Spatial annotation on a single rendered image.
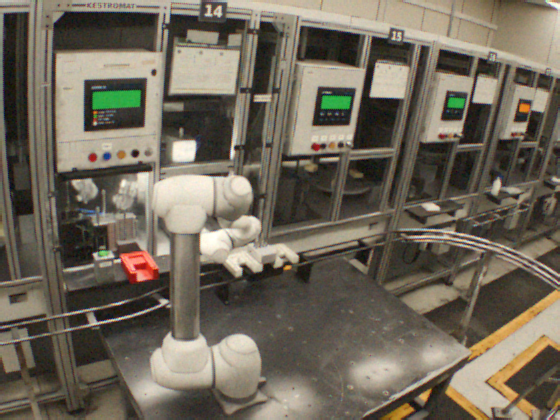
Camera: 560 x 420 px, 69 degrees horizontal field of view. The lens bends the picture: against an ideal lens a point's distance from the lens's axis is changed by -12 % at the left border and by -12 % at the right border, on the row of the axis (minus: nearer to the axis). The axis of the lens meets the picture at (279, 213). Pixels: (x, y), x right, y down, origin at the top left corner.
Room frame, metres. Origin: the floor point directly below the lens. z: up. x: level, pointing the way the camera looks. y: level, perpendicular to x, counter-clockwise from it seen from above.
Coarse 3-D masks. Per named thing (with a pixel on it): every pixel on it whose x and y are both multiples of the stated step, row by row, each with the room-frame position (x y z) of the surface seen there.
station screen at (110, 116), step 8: (96, 88) 1.60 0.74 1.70; (104, 88) 1.62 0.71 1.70; (112, 88) 1.64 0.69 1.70; (120, 88) 1.66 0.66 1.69; (128, 88) 1.68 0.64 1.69; (136, 88) 1.70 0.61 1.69; (96, 112) 1.60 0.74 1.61; (104, 112) 1.62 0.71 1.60; (112, 112) 1.64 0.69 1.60; (120, 112) 1.66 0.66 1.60; (128, 112) 1.68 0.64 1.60; (136, 112) 1.70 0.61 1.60; (96, 120) 1.60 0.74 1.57; (104, 120) 1.62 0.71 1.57; (112, 120) 1.64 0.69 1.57; (120, 120) 1.66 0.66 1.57; (128, 120) 1.68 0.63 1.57; (136, 120) 1.70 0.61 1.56
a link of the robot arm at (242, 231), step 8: (224, 224) 1.48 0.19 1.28; (232, 224) 1.52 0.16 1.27; (240, 224) 1.62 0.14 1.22; (248, 224) 1.70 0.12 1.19; (256, 224) 1.85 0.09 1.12; (232, 232) 1.78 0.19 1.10; (240, 232) 1.76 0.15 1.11; (248, 232) 1.77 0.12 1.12; (256, 232) 1.84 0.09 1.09; (232, 240) 1.77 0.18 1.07; (240, 240) 1.77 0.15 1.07; (248, 240) 1.80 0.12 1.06
